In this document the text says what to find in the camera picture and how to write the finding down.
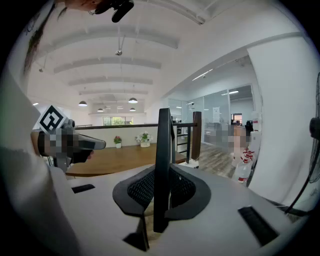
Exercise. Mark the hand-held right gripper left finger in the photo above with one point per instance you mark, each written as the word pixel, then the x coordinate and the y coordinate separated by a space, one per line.
pixel 100 212

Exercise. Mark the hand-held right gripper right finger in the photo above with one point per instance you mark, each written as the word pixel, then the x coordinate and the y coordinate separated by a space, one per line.
pixel 225 225

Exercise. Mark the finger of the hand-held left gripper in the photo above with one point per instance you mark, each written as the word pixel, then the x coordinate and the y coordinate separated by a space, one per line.
pixel 92 144

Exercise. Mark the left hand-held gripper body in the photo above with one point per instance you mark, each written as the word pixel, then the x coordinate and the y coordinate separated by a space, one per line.
pixel 51 120

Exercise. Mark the black framed panel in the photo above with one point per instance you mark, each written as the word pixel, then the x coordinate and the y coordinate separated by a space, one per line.
pixel 162 150

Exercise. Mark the person's left forearm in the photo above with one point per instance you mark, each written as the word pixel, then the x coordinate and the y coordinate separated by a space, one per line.
pixel 34 143

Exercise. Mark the round wooden table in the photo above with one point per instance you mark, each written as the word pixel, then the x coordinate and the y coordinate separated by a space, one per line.
pixel 112 160

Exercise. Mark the person's left hand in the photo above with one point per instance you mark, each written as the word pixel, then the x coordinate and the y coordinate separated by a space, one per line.
pixel 87 156

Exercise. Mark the cream partition panel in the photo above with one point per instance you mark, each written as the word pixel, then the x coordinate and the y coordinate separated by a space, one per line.
pixel 100 136

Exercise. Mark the small white pot red flowers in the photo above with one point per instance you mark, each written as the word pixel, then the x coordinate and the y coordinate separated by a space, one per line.
pixel 117 141

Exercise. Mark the dark wooden handrail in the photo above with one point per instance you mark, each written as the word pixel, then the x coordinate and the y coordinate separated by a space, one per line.
pixel 120 126

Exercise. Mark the window with greenery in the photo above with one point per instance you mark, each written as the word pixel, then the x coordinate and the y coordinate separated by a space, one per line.
pixel 117 121

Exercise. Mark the white pot pink white flowers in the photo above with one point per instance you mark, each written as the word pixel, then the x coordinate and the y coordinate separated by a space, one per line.
pixel 144 138

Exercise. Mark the white railing base plinth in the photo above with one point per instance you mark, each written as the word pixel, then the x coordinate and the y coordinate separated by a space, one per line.
pixel 192 163

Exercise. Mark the person's white printed shirt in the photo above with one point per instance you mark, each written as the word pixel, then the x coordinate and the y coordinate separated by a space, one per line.
pixel 25 200

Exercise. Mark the hanging ceiling spotlight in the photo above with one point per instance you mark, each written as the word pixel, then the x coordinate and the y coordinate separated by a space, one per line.
pixel 118 52

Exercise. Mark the white paper notice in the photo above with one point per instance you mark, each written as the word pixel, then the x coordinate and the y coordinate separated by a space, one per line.
pixel 216 113

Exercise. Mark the person's face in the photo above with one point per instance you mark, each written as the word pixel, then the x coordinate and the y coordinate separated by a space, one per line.
pixel 80 4

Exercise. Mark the glass office partition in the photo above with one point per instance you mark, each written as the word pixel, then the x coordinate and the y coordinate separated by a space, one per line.
pixel 210 100

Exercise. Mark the fluorescent tube light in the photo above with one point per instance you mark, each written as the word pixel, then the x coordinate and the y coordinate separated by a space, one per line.
pixel 202 74

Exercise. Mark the black standing fan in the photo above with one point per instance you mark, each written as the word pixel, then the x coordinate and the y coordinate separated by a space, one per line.
pixel 314 128

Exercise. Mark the small grey fisheye camera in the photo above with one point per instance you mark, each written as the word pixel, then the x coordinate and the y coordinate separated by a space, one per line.
pixel 71 123

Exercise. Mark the brown wooden newel post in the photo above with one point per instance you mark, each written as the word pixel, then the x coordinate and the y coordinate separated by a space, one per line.
pixel 196 135

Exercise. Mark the white security camera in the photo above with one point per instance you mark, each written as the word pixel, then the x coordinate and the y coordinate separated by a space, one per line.
pixel 191 104

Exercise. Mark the black head-worn camera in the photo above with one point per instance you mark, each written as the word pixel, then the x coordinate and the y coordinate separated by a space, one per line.
pixel 121 10

